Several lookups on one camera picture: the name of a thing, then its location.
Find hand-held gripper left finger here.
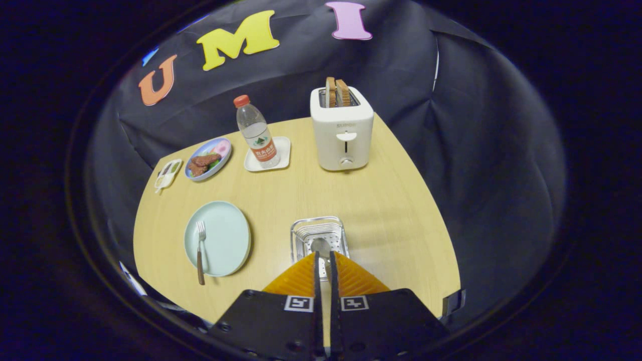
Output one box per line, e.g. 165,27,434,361
208,251,324,361

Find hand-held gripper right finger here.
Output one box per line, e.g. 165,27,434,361
329,251,449,361

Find metal spoon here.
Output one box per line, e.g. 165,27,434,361
310,238,333,346

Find metal fork with brown handle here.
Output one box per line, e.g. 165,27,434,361
196,221,207,286

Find pale green plate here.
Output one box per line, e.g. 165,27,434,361
184,201,252,277

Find white square tray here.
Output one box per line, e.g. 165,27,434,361
244,136,291,172

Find white toaster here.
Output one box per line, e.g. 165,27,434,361
310,86,375,171

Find clear plastic water bottle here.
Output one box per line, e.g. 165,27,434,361
233,95,281,169

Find brown meat slices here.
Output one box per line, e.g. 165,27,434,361
188,153,222,177

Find blue plate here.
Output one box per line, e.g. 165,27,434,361
184,137,232,182

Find small white sauce dish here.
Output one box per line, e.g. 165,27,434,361
153,158,183,195

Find metal wire basket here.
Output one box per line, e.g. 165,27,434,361
290,216,350,281

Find dark bracket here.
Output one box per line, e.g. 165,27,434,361
441,289,467,317

